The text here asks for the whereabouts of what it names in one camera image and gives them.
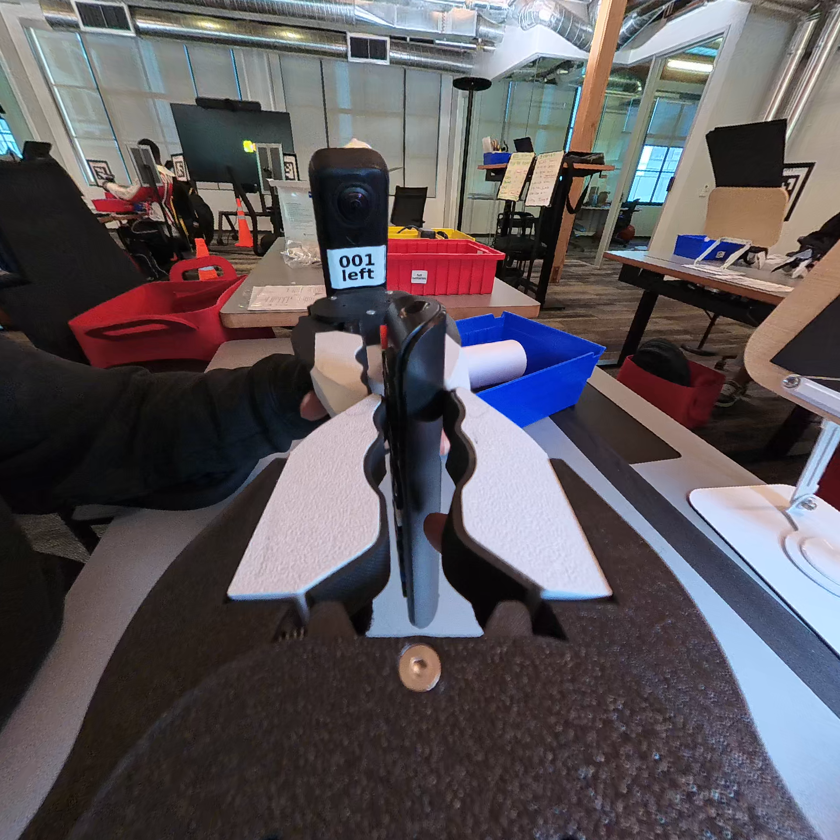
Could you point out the silver ceiling duct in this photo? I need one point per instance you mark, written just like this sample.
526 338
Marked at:
262 26

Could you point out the large black screen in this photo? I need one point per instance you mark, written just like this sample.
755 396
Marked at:
229 144

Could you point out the small blue storage bin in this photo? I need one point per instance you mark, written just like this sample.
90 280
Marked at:
497 159

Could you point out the white air vent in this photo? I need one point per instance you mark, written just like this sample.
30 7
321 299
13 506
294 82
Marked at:
367 48

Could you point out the yellow storage bin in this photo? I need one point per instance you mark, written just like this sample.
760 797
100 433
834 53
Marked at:
453 233

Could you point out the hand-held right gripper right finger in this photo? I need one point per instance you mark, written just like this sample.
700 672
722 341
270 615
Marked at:
525 518

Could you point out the long wooden table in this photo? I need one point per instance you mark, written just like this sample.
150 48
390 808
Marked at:
656 272

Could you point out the orange traffic cone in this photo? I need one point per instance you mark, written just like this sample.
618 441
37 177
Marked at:
205 259
243 226

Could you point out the printed paper sheet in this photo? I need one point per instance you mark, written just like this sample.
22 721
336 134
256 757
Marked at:
282 297

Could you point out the person's left hand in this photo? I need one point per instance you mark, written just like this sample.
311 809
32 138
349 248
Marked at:
289 394

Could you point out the red floor bag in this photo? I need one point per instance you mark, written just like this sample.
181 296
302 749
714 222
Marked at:
695 400

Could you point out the wooden-top standing desk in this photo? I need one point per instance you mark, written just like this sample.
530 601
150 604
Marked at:
577 170

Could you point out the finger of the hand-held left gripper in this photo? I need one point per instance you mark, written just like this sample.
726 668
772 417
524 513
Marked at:
460 367
341 374

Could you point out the black chair back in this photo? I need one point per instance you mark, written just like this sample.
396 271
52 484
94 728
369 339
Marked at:
59 249

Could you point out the black bar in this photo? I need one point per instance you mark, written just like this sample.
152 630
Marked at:
420 459

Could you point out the paper flip chart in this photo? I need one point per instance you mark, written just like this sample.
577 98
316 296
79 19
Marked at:
515 176
544 178

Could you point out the clear plastic bag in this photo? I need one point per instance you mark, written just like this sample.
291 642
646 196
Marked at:
302 253

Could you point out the window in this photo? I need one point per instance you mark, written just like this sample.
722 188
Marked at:
656 174

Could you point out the person's left forearm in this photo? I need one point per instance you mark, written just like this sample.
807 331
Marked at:
131 426

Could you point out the beige board on stand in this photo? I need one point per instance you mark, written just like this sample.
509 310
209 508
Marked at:
745 216

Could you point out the large red storage bin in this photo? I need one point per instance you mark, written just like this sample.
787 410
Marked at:
446 269

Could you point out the black panel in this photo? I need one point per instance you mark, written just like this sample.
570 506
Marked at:
745 154

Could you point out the black office chair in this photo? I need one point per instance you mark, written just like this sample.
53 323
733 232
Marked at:
408 207

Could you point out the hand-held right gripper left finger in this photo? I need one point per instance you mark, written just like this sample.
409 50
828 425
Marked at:
315 512

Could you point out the person's right hand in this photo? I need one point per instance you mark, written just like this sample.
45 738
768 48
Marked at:
436 530

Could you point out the black floor lamp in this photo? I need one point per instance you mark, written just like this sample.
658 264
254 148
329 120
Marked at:
471 131

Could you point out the beige table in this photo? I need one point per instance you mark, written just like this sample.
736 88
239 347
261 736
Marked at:
512 302

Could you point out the wooden pillar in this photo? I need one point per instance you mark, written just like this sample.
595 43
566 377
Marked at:
594 98

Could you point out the white board stand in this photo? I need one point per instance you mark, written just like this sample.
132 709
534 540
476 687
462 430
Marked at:
741 525

